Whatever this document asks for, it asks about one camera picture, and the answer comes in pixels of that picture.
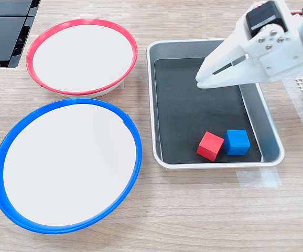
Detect small blue cube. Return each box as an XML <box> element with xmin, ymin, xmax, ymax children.
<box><xmin>223</xmin><ymin>129</ymin><xmax>251</xmax><ymax>156</ymax></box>

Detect steel tray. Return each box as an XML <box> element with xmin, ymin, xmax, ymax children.
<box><xmin>146</xmin><ymin>38</ymin><xmax>286</xmax><ymax>170</ymax></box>

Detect black tray mat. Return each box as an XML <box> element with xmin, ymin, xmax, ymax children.
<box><xmin>153</xmin><ymin>57</ymin><xmax>262</xmax><ymax>163</ymax></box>

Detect small red cube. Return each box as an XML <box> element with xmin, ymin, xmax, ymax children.
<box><xmin>196</xmin><ymin>131</ymin><xmax>225</xmax><ymax>162</ymax></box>

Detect red-rimmed white plate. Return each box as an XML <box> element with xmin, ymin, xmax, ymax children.
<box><xmin>26</xmin><ymin>18</ymin><xmax>138</xmax><ymax>98</ymax></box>

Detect blue-rimmed white plate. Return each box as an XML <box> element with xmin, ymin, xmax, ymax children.
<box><xmin>0</xmin><ymin>98</ymin><xmax>143</xmax><ymax>235</ymax></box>

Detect black flat device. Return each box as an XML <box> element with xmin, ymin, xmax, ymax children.
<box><xmin>0</xmin><ymin>0</ymin><xmax>41</xmax><ymax>69</ymax></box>

